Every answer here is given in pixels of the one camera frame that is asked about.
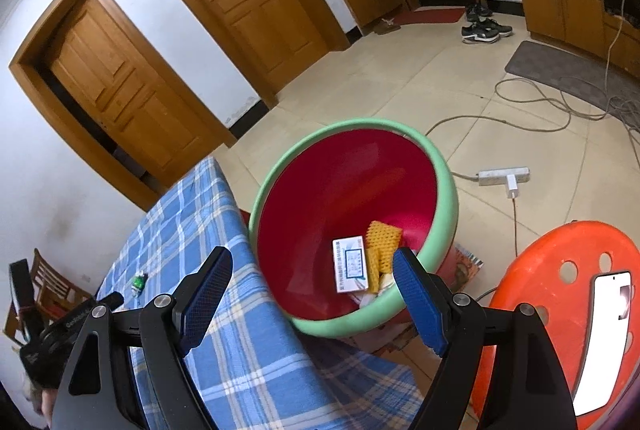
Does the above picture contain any red bin with green rim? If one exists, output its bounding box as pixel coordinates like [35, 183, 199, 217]
[248, 117, 460, 340]

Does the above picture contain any white box with teal print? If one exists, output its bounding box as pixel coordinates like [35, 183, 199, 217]
[331, 234, 371, 293]

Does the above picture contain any orange plastic stool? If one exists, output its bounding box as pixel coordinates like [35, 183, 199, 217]
[470, 220, 640, 430]

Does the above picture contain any smartphone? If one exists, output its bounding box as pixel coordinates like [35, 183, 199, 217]
[572, 271, 632, 417]

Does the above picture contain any red doormat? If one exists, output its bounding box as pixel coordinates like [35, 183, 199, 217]
[395, 8, 467, 26]

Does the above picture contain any white appliance cable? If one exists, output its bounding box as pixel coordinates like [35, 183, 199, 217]
[602, 0, 629, 111]

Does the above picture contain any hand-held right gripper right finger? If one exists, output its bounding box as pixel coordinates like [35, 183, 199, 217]
[392, 247, 581, 430]

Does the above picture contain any thin charger cable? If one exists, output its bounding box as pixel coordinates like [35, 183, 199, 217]
[510, 197, 521, 258]

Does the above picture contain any yellow foam fruit net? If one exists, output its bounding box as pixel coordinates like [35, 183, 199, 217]
[366, 248, 383, 285]

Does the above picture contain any person's left hand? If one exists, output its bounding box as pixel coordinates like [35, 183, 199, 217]
[22, 372, 58, 426]

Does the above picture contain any grey floor mat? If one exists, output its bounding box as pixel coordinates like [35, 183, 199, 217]
[505, 40, 640, 116]

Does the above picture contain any blue plaid tablecloth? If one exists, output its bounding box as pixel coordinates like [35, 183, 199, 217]
[95, 155, 426, 430]

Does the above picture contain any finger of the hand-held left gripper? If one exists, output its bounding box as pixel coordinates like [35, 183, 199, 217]
[95, 291, 126, 313]

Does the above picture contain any colourful magazine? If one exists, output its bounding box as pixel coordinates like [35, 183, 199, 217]
[452, 244, 485, 296]

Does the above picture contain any yellow sponge cloth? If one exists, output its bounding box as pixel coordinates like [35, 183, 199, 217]
[367, 220, 404, 272]

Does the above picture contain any white power strip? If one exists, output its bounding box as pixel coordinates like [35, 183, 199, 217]
[477, 167, 531, 186]

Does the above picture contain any wooden chair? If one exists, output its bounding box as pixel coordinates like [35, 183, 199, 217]
[2, 249, 96, 346]

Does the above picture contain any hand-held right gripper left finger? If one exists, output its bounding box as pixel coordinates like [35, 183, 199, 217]
[50, 246, 236, 430]

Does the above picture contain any black and white sneaker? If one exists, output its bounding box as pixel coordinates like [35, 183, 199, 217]
[461, 31, 501, 45]
[462, 21, 514, 37]

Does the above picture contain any grey power strip cable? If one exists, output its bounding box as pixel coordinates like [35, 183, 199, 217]
[425, 78, 640, 183]

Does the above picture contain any wooden low cabinet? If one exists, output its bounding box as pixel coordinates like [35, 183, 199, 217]
[509, 0, 640, 76]

